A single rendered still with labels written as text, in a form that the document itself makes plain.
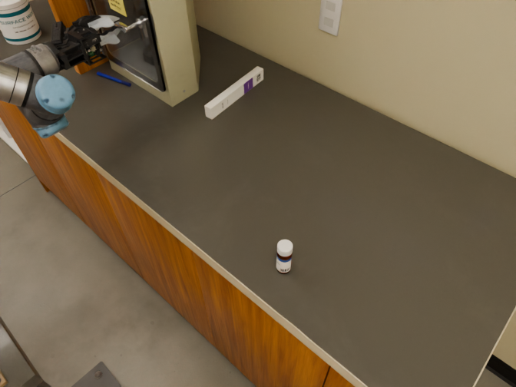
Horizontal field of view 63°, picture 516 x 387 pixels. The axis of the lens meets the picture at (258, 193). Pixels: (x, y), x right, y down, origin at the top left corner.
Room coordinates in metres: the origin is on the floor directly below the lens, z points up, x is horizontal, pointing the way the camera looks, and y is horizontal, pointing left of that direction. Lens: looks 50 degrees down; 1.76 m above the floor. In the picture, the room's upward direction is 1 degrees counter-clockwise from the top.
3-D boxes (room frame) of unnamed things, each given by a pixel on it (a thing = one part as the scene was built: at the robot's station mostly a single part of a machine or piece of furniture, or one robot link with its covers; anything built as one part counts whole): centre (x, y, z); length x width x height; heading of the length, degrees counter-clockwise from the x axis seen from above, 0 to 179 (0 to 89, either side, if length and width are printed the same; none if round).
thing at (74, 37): (0.96, 0.45, 1.20); 0.12 x 0.09 x 0.08; 137
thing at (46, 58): (0.90, 0.51, 1.20); 0.08 x 0.05 x 0.08; 47
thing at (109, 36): (1.04, 0.38, 1.18); 0.09 x 0.06 x 0.03; 137
